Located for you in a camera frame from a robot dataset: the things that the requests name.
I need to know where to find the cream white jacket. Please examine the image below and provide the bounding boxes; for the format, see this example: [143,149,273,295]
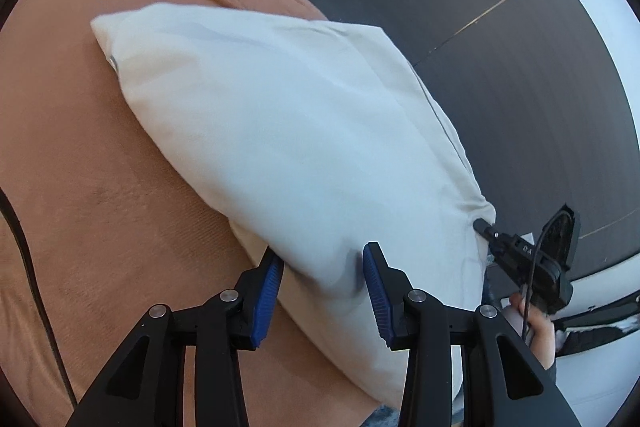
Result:
[91,3,496,407]

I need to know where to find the right hand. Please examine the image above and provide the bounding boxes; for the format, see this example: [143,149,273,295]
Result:
[502,293,556,374]

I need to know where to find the orange bed sheet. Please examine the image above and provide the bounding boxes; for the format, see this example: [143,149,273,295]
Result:
[0,0,392,427]

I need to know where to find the black cable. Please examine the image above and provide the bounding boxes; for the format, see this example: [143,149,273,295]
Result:
[0,185,79,408]

